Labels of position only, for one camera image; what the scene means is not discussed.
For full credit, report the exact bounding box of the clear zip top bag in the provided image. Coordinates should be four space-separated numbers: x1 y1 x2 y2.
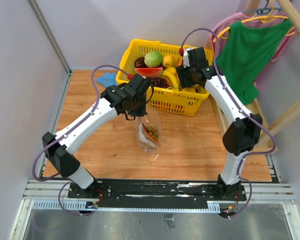
136 104 162 154

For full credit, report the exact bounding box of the brown longan bunch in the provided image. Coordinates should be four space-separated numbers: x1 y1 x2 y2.
142 124 160 141

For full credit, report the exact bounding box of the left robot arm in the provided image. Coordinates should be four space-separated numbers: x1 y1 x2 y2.
42 74 153 198

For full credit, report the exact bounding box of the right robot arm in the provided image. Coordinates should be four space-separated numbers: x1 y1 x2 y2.
176 47 263 201

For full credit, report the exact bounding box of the green tank top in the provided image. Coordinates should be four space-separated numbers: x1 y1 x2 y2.
216 19 293 105

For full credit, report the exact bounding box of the purple grape bunch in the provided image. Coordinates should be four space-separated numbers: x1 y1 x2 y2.
146 76 170 89

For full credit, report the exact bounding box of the watermelon slice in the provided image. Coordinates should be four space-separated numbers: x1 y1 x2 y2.
135 67 163 78

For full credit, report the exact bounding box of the yellow banana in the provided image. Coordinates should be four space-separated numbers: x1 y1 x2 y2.
162 69 180 90

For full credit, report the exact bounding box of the yellow lemon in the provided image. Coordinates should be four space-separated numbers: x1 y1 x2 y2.
162 55 174 68

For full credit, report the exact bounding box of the blue cloth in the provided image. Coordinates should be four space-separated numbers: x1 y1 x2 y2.
96 72 118 88

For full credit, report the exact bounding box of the green cabbage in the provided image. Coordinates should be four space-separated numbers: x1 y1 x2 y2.
144 51 163 68

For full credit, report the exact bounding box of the pink shirt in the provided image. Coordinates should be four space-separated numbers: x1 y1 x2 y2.
204 12 296 62

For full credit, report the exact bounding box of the wooden clothes rack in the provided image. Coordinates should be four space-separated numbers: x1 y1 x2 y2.
211 0 300 152

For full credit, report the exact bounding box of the yellow clothes hanger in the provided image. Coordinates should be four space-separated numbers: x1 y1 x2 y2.
211 0 288 43

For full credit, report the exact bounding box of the grey clothes hanger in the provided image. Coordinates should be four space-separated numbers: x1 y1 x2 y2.
242 0 282 16

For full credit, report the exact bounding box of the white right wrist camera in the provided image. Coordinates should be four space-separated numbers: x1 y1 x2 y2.
183 47 193 68

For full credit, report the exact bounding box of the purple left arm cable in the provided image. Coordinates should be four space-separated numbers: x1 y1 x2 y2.
31 64 134 182

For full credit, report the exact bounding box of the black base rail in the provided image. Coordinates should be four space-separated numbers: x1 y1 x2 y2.
67 178 247 210

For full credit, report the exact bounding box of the aluminium frame post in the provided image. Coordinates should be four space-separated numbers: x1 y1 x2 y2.
27 0 72 75

